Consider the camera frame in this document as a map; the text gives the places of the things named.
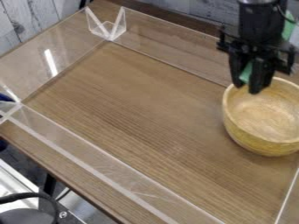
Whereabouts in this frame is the black cable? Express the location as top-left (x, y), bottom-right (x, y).
top-left (0, 192), bottom-right (60, 224)

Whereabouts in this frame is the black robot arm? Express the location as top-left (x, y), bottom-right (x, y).
top-left (218, 0), bottom-right (298, 95)

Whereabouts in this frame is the black table leg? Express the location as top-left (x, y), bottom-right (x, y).
top-left (43, 174), bottom-right (58, 196)

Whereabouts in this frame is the clear acrylic tray wall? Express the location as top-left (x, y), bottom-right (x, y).
top-left (0, 3), bottom-right (299, 224)

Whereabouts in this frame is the black metal bracket with screw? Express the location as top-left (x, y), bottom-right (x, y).
top-left (39, 190), bottom-right (87, 224)

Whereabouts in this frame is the green rectangular block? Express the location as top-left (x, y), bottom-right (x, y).
top-left (239, 10), bottom-right (299, 84)

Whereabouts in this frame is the light brown wooden bowl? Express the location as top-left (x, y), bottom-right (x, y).
top-left (222, 78), bottom-right (299, 157)

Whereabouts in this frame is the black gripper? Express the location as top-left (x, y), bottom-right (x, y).
top-left (218, 27), bottom-right (296, 95)

